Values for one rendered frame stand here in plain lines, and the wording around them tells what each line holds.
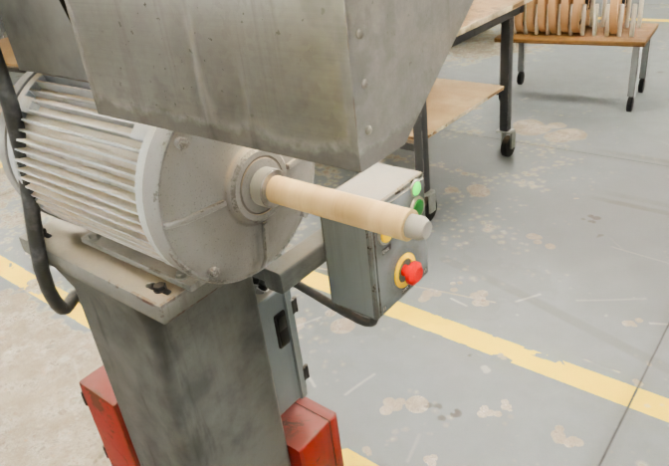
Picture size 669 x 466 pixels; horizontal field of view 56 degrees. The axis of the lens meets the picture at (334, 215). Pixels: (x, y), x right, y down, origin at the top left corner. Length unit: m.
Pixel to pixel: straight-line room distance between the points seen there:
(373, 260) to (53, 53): 0.52
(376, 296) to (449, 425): 1.16
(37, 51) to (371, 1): 0.56
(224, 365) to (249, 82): 0.67
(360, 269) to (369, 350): 1.42
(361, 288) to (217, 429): 0.33
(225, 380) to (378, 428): 1.12
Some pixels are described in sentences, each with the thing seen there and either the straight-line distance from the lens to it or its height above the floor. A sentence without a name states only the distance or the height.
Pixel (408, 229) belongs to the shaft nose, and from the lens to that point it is 0.60.
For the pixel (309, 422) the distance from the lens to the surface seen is 1.30.
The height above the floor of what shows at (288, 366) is 0.76.
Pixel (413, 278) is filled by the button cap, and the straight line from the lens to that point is 1.02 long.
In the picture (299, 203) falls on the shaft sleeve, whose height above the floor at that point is 1.25.
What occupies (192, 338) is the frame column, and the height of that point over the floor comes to 0.98.
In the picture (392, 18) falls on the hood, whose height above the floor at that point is 1.47.
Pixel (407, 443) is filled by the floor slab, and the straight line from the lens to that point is 2.07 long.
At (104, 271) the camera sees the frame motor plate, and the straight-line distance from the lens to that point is 0.91.
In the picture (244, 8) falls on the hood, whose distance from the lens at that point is 0.42.
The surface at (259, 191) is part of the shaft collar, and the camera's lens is 0.70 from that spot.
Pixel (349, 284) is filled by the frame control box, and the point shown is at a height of 0.98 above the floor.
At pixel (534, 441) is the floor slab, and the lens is 2.10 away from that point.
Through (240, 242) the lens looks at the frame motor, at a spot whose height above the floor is 1.19.
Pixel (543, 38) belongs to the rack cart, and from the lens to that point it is 4.55.
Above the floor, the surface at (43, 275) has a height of 1.08.
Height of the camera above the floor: 1.55
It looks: 28 degrees down
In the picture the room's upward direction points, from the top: 7 degrees counter-clockwise
